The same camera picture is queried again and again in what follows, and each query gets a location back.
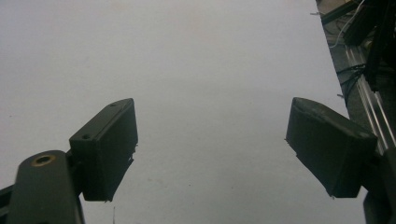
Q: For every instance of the dark metal stand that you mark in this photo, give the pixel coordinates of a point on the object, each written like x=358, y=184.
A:
x=373, y=34

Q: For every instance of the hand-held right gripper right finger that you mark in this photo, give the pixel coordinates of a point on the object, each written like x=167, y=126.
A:
x=330, y=146

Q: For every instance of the aluminium frame rail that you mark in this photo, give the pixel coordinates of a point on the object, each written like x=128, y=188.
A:
x=370, y=99

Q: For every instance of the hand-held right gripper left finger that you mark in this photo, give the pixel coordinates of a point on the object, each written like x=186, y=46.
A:
x=102, y=149

